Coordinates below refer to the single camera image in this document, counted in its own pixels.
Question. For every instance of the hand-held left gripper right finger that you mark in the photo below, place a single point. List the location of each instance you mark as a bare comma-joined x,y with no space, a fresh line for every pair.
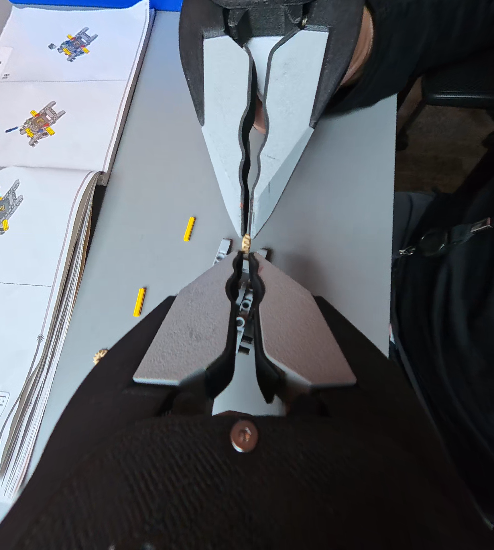
302,335

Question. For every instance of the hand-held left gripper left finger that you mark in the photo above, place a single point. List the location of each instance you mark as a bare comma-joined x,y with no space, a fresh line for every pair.
186,335

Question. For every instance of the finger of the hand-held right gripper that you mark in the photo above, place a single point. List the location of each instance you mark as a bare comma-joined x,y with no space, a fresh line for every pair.
294,99
223,107

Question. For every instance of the yellow lego axle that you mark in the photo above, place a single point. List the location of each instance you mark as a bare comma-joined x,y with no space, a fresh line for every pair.
139,302
189,229

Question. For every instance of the grey lego frame assembly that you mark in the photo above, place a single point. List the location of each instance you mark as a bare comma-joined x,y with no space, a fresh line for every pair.
222,251

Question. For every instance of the tan lego bevel gear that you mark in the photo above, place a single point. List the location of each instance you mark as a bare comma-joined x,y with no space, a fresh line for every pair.
99,356
247,243

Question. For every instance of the white lego instruction booklet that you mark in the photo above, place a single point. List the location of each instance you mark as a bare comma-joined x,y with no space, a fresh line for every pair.
23,258

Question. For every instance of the person's right hand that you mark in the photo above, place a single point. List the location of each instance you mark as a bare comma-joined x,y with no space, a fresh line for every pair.
360,47

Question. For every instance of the blue plastic bin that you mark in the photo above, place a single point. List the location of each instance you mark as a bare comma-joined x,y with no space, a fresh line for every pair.
167,4

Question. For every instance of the black mesh chair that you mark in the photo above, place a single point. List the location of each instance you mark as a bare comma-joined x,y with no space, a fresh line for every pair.
470,90

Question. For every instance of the black badge reel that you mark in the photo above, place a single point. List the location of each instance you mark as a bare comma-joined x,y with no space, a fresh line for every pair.
436,243

